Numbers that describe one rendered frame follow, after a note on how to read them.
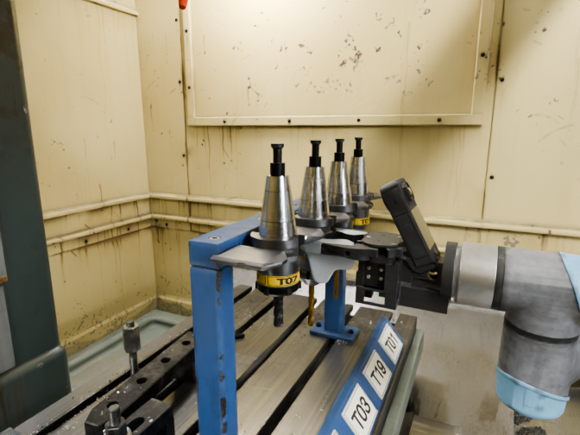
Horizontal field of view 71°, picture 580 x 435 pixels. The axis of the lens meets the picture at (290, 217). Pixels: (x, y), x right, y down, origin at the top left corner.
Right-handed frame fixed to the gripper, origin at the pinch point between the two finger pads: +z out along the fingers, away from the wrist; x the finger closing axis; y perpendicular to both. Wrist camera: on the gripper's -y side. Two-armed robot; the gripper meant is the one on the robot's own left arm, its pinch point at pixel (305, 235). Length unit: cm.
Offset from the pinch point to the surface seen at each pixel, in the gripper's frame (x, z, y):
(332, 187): 9.2, -0.7, -5.7
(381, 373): 12.2, -9.9, 26.1
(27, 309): -4, 58, 22
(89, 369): 29, 86, 62
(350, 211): 9.3, -3.8, -2.2
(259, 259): -17.8, -2.4, -1.8
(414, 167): 68, -5, -5
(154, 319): 61, 88, 59
